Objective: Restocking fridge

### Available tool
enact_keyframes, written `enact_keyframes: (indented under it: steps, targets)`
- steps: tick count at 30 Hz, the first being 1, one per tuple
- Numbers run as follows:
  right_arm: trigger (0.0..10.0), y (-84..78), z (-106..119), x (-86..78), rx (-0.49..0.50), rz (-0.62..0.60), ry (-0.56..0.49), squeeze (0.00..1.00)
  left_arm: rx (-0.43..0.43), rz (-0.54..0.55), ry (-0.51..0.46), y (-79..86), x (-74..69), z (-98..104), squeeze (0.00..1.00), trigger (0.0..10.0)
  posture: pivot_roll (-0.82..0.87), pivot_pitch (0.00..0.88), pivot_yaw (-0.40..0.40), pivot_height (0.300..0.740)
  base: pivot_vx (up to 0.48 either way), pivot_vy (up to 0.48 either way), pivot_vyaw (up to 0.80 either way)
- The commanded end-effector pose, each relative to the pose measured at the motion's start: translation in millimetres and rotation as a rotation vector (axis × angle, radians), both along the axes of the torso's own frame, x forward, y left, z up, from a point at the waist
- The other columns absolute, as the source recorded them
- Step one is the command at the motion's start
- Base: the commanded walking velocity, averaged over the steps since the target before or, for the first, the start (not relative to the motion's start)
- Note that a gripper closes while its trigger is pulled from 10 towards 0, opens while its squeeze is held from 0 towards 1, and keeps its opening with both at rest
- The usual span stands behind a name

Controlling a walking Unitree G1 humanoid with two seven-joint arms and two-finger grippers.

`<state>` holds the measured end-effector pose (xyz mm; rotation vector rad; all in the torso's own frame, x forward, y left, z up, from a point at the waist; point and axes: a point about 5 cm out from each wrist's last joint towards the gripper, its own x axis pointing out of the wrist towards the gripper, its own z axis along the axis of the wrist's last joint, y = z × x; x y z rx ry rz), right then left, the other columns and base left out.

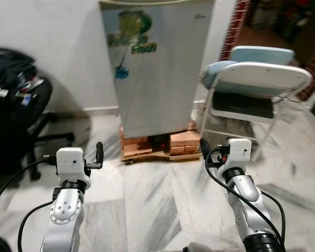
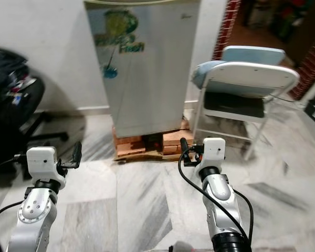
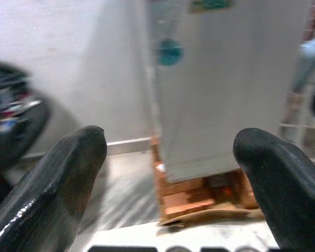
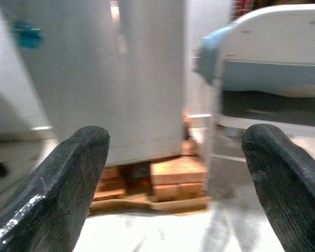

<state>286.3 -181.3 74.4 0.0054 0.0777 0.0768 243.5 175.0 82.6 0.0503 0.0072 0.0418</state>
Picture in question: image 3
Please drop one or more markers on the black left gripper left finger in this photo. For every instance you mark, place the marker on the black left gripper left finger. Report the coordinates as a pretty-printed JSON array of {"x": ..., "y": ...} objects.
[{"x": 50, "y": 189}]

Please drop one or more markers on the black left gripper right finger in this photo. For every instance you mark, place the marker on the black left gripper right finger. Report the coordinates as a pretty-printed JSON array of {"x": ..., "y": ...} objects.
[{"x": 286, "y": 189}]

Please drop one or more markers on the orange brick fridge stand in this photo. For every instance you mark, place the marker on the orange brick fridge stand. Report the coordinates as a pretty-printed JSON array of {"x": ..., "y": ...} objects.
[{"x": 183, "y": 199}]

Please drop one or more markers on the white fridge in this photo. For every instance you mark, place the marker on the white fridge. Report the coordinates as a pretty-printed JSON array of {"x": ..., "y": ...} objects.
[{"x": 225, "y": 92}]

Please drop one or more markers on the black round bin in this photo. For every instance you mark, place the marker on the black round bin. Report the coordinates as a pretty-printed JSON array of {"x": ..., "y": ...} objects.
[{"x": 13, "y": 126}]

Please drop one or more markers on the brown cardboard sheet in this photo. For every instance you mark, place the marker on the brown cardboard sheet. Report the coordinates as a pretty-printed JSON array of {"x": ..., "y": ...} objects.
[{"x": 215, "y": 214}]

